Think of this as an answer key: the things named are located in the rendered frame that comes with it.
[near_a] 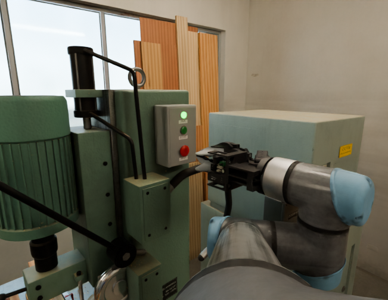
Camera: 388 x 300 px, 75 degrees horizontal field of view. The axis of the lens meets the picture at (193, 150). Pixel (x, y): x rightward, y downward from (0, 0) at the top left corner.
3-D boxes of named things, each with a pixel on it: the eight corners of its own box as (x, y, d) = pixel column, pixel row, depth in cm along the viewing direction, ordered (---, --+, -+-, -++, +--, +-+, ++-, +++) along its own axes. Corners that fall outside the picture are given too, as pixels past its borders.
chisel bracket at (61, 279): (26, 297, 67) (21, 269, 65) (81, 272, 76) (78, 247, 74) (32, 315, 61) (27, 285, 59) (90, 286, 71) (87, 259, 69)
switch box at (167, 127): (155, 163, 70) (153, 105, 67) (182, 157, 77) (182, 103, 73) (168, 168, 66) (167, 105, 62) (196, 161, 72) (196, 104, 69)
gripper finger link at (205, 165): (182, 158, 60) (210, 166, 53) (200, 154, 64) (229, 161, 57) (182, 171, 60) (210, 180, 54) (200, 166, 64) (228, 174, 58)
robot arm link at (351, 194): (355, 242, 34) (365, 182, 32) (279, 214, 42) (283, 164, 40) (371, 222, 39) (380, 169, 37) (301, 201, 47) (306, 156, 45)
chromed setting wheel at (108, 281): (93, 314, 65) (89, 272, 62) (136, 289, 73) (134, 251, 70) (98, 322, 62) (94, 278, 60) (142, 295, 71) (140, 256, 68)
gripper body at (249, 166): (205, 149, 51) (255, 161, 42) (232, 144, 57) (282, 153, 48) (204, 185, 53) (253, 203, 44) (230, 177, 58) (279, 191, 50)
